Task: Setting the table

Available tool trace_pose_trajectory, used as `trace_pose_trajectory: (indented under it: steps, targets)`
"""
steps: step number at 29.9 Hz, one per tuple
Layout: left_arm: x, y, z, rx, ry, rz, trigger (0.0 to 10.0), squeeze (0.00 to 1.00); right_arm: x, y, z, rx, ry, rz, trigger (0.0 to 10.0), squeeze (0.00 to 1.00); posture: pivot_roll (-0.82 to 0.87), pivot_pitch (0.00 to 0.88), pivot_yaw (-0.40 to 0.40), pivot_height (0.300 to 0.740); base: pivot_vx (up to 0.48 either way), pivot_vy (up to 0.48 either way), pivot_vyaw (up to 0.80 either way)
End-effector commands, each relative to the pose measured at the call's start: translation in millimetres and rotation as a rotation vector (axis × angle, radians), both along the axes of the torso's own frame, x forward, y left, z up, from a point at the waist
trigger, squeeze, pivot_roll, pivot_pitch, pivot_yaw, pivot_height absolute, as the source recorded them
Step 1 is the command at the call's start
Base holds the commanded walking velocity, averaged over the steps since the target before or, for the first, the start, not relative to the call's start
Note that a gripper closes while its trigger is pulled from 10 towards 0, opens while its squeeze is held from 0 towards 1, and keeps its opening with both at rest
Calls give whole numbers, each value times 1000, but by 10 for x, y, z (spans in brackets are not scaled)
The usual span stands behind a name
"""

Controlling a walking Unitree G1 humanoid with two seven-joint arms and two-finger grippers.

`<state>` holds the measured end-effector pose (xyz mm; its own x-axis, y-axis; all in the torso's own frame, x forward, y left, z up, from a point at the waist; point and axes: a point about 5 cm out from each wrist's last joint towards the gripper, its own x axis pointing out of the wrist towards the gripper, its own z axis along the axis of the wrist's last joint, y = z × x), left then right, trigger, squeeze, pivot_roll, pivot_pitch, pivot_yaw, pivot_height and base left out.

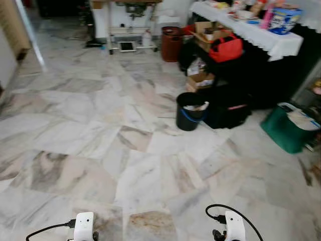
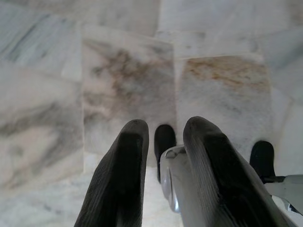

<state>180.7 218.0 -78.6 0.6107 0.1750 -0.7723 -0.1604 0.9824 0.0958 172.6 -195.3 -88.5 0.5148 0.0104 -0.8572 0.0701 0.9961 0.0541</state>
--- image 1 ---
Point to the black fabric bag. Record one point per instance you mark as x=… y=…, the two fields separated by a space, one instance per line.
x=228 y=113

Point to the blue printed box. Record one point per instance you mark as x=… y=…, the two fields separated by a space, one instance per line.
x=285 y=21

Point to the white sewing machine table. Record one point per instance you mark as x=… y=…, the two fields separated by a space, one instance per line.
x=131 y=31

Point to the pink bottle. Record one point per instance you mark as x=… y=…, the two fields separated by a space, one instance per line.
x=266 y=20

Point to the red bag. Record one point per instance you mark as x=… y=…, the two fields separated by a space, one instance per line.
x=225 y=50

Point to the green shopping bag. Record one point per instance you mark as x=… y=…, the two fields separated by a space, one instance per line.
x=281 y=133

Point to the brown round bin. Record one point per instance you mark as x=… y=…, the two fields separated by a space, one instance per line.
x=171 y=46

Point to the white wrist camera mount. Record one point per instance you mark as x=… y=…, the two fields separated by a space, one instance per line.
x=84 y=226
x=234 y=226

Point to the white lace tablecloth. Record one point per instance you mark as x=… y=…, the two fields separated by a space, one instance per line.
x=256 y=36

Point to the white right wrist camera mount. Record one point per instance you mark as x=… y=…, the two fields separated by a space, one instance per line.
x=234 y=226

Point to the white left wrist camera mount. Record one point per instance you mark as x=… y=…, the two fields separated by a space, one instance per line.
x=84 y=226

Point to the wooden door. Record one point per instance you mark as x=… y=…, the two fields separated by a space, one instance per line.
x=12 y=25

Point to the large open cardboard box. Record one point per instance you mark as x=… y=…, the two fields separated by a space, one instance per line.
x=203 y=30

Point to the small cardboard box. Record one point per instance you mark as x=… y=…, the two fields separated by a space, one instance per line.
x=199 y=81

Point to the white plastic bottle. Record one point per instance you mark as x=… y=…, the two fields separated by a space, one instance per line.
x=147 y=39

